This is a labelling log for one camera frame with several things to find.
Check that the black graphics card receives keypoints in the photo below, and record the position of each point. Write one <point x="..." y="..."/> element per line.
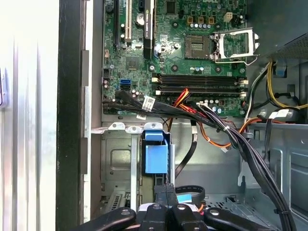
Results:
<point x="148" y="29"/>

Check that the black square chipset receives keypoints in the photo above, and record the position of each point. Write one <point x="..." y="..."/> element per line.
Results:
<point x="132" y="63"/>

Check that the CPU socket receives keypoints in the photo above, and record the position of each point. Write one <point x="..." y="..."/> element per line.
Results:
<point x="196" y="47"/>

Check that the black PC case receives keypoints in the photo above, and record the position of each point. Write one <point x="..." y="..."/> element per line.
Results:
<point x="69" y="96"/>

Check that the metal locking lever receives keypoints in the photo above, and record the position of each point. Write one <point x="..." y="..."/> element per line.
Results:
<point x="228" y="61"/>

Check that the black expansion slot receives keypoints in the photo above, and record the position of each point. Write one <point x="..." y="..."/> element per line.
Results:
<point x="117" y="24"/>

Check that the green motherboard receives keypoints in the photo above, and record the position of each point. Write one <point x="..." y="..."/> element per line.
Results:
<point x="168" y="67"/>

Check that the white four-pin connector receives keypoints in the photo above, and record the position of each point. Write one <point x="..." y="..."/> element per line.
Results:
<point x="228" y="16"/>

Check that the metal disk bay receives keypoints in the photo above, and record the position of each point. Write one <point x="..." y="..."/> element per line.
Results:
<point x="118" y="156"/>

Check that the metal socket cover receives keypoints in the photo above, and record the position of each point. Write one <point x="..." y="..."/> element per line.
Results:
<point x="237" y="55"/>

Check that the grey power supply unit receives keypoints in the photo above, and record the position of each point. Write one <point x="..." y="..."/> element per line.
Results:
<point x="276" y="21"/>

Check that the black RAM slot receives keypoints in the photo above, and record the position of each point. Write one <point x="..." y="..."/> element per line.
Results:
<point x="192" y="78"/>
<point x="204" y="91"/>

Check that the hard disk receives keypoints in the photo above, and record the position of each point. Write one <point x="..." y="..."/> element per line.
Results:
<point x="156" y="158"/>

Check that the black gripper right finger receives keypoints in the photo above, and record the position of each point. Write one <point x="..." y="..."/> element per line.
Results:
<point x="185" y="219"/>

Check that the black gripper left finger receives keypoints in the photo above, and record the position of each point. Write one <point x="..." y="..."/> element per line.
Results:
<point x="154" y="219"/>

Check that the white expansion slot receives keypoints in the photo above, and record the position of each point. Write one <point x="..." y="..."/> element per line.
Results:
<point x="128" y="24"/>

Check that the silver coin battery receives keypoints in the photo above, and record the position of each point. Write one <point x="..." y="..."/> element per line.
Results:
<point x="140" y="19"/>

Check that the silver metal drive cage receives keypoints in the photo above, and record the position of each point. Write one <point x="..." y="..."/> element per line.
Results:
<point x="284" y="154"/>

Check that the blue SATA port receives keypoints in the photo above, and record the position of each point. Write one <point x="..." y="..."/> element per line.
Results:
<point x="125" y="83"/>

